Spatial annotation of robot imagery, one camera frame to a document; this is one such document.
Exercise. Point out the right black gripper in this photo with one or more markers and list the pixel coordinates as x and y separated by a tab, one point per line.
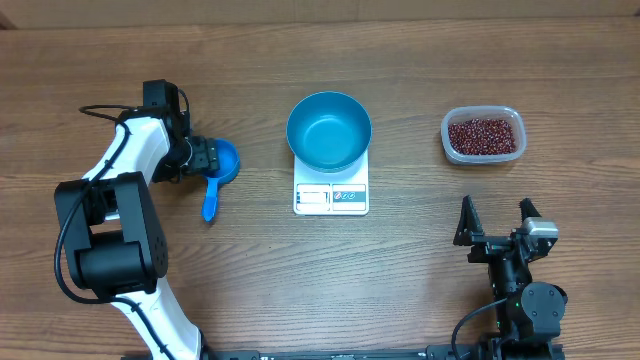
472	234

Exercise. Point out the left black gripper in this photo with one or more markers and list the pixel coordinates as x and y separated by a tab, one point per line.
208	154

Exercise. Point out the blue plastic measuring scoop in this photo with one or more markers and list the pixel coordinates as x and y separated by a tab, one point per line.
229	166

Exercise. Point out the red adzuki beans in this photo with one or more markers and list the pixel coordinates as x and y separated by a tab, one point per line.
482	137

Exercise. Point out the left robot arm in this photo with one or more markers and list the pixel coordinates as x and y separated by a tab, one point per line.
111	248

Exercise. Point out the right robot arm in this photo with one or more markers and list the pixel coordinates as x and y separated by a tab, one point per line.
528	313

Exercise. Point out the white digital kitchen scale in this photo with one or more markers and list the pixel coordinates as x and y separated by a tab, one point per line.
343	193

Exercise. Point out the teal metal bowl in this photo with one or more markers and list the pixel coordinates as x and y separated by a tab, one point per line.
329	131

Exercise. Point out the clear plastic food container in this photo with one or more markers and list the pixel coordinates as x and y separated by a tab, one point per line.
462	114

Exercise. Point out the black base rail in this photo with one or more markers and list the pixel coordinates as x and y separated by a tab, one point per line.
433	352

